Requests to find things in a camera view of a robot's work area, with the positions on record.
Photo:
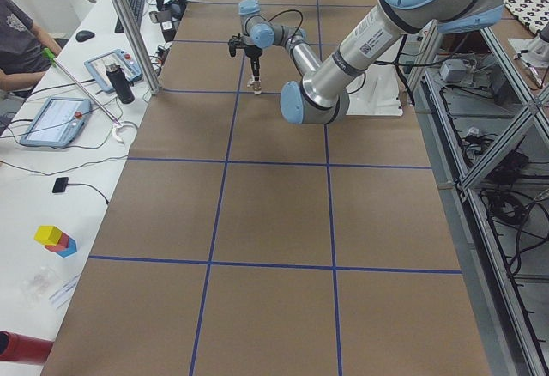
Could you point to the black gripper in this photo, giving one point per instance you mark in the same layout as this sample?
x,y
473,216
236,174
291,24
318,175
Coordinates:
x,y
253,51

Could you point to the chrome angle valve fitting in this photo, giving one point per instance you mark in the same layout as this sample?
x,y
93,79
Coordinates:
x,y
255,86

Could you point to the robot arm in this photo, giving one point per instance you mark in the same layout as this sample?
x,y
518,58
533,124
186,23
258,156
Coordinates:
x,y
258,33
321,96

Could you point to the black keyboard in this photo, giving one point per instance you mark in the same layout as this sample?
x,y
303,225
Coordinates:
x,y
136,9

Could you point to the black water bottle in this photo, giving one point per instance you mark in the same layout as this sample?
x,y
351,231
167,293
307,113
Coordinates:
x,y
119,82

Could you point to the far teach pendant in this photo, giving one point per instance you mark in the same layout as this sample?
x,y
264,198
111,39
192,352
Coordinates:
x,y
110,61

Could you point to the teach pendant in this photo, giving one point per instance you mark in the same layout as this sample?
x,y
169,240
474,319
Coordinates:
x,y
58,122
110,61

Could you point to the black computer mouse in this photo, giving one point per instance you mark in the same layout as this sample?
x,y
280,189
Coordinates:
x,y
84,35

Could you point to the near teach pendant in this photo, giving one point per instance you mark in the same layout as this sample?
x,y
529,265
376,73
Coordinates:
x,y
58,122

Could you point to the small black box device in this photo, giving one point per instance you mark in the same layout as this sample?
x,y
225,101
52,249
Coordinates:
x,y
60,185

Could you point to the seated person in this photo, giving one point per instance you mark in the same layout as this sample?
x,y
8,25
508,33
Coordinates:
x,y
22,41

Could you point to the blue toy block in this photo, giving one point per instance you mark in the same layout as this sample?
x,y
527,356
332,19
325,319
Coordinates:
x,y
70,251

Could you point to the red toy block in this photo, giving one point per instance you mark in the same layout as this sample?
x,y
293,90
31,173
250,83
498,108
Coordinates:
x,y
61,246

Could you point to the yellow toy block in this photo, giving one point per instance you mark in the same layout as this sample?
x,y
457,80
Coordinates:
x,y
48,235

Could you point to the red cylinder object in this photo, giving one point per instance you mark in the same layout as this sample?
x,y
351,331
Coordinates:
x,y
24,349

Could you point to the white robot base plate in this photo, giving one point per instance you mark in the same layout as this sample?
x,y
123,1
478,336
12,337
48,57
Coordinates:
x,y
375,94

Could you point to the aluminium frame post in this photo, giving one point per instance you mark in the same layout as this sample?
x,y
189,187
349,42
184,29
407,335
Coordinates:
x,y
133,34

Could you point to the aluminium side rack frame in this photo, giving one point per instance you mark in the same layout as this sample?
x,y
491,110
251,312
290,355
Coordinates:
x,y
483,105

